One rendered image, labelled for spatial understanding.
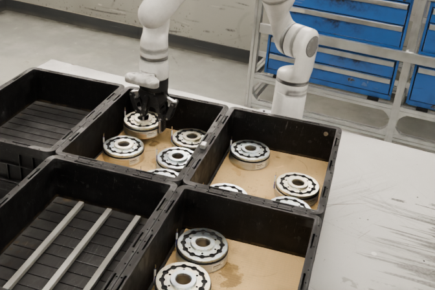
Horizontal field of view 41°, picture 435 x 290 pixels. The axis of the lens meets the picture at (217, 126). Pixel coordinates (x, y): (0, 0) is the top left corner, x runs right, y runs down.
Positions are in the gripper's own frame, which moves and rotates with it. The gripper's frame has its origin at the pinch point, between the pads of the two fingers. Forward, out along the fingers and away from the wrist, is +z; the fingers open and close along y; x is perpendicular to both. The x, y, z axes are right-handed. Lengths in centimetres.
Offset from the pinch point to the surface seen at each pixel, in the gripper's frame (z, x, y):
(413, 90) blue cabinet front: 50, -180, -58
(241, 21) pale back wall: 60, -263, 71
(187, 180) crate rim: -5.6, 27.2, -22.9
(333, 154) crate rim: -5.1, 0.1, -48.1
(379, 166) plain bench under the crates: 18, -40, -57
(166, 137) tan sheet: 4.6, -2.5, -2.6
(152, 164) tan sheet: 4.4, 11.2, -5.9
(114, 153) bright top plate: 1.1, 15.7, 2.1
